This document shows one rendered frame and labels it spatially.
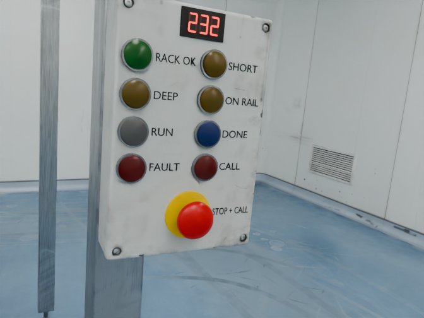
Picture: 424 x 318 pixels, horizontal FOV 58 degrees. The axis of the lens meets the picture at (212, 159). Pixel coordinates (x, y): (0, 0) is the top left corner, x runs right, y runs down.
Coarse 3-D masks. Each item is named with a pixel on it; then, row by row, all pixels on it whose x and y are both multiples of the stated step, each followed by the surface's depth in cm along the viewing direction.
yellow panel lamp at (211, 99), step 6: (204, 90) 39; (210, 90) 39; (216, 90) 40; (204, 96) 39; (210, 96) 39; (216, 96) 40; (222, 96) 40; (204, 102) 39; (210, 102) 39; (216, 102) 40; (222, 102) 40; (204, 108) 39; (210, 108) 40; (216, 108) 40
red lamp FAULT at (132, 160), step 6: (126, 156) 37; (132, 156) 37; (138, 156) 37; (120, 162) 37; (126, 162) 37; (132, 162) 37; (138, 162) 37; (120, 168) 37; (126, 168) 37; (132, 168) 37; (138, 168) 37; (144, 168) 38; (120, 174) 37; (126, 174) 37; (132, 174) 37; (138, 174) 37; (126, 180) 37; (132, 180) 37
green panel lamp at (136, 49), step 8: (136, 40) 35; (128, 48) 35; (136, 48) 35; (144, 48) 35; (128, 56) 35; (136, 56) 35; (144, 56) 35; (128, 64) 35; (136, 64) 35; (144, 64) 36
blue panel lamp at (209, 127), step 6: (204, 126) 40; (210, 126) 40; (216, 126) 40; (198, 132) 40; (204, 132) 40; (210, 132) 40; (216, 132) 40; (198, 138) 40; (204, 138) 40; (210, 138) 40; (216, 138) 41; (204, 144) 40; (210, 144) 40
